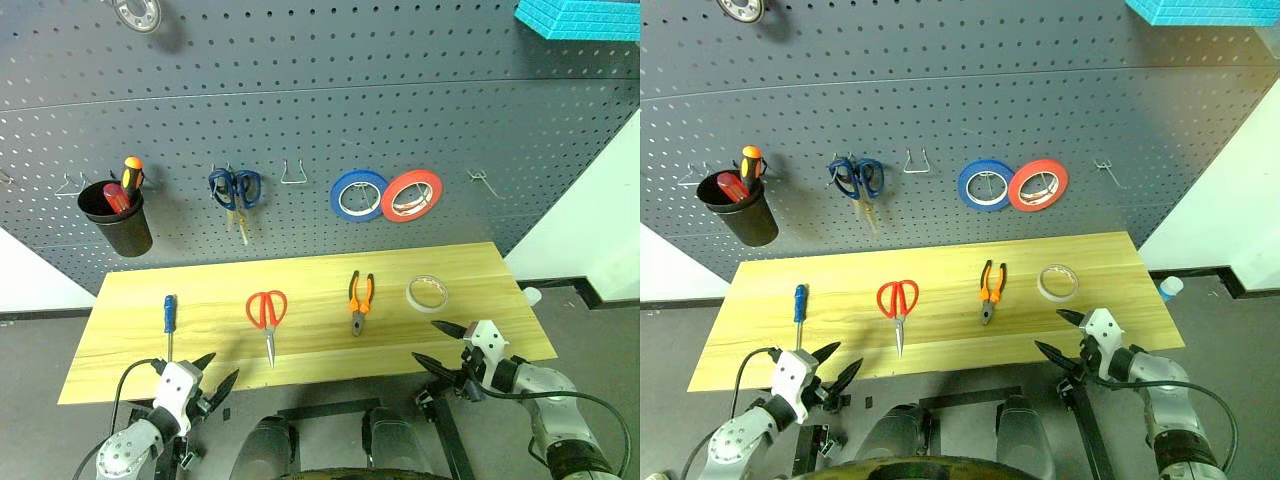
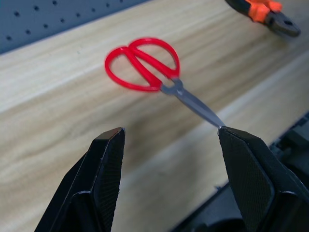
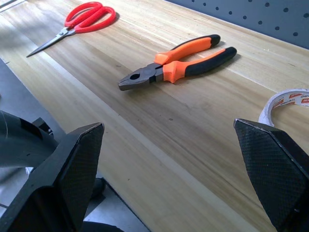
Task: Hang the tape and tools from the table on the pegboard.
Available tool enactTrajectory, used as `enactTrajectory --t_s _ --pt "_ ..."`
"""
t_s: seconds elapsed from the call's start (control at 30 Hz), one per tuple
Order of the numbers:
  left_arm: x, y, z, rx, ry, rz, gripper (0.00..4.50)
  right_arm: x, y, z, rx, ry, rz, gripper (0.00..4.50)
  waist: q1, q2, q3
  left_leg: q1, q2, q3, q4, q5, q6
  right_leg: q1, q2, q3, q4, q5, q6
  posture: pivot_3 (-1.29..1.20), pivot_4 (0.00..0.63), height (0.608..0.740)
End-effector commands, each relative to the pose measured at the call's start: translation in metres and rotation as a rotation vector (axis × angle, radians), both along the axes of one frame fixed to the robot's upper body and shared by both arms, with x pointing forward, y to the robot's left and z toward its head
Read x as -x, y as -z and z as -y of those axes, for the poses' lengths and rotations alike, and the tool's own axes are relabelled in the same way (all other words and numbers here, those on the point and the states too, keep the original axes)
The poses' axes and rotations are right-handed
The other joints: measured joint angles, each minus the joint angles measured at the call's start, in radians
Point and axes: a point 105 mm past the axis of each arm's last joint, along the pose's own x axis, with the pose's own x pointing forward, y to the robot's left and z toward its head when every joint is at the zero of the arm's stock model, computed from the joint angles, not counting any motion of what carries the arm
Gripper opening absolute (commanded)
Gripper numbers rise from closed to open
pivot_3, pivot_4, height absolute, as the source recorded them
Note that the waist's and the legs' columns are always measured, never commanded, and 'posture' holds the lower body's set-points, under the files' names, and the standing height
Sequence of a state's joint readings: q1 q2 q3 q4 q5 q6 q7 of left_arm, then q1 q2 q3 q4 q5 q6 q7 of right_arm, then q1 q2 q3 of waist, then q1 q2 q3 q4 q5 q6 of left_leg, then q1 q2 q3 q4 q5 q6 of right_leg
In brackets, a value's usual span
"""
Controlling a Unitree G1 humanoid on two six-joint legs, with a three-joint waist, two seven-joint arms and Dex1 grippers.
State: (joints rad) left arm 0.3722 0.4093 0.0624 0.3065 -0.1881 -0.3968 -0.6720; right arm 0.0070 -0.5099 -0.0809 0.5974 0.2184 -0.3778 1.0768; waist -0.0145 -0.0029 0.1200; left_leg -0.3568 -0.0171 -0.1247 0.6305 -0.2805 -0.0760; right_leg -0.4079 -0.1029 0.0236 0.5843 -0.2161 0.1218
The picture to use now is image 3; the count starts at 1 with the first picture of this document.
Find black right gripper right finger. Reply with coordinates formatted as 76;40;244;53
233;118;309;232

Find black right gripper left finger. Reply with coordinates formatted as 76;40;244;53
0;122;105;232

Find white tape roll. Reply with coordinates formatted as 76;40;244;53
257;88;309;128

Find red handled scissors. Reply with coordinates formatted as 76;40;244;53
26;1;117;58

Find orange and black pliers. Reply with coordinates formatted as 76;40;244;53
117;34;238;92

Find grey pegboard panel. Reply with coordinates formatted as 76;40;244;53
166;0;309;50

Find dark grey rounded shell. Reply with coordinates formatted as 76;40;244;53
0;110;58;168

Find black metal table frame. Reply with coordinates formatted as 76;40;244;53
31;117;54;140

